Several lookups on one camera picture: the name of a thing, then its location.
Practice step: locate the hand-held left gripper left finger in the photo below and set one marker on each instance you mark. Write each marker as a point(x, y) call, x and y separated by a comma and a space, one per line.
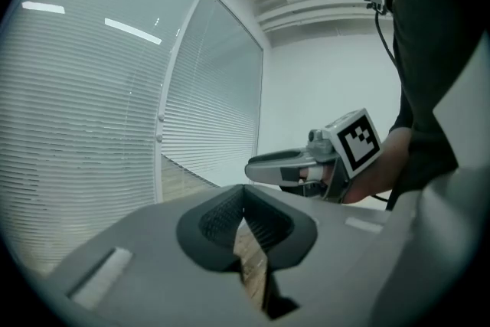
point(153, 241)

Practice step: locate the round grey knob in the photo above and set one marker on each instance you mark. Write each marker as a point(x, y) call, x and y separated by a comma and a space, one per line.
point(161, 118)
point(159, 137)

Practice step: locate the person's right forearm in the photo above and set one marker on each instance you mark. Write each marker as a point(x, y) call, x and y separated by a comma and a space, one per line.
point(379, 172)

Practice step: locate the person's right hand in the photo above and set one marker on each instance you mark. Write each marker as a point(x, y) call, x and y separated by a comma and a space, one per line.
point(315, 176)

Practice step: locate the person's black shirt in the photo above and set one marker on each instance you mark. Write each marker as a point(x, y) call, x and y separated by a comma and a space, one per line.
point(428, 69)

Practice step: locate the grey window frame post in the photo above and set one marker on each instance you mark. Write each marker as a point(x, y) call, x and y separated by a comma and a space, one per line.
point(178, 61)

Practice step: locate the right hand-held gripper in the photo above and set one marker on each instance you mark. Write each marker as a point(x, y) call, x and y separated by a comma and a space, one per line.
point(356, 141)

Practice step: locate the white venetian window blinds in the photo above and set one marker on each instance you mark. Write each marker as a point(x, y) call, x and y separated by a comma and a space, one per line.
point(222, 88)
point(76, 107)

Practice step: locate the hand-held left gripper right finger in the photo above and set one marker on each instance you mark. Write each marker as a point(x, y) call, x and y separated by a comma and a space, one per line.
point(337, 249)

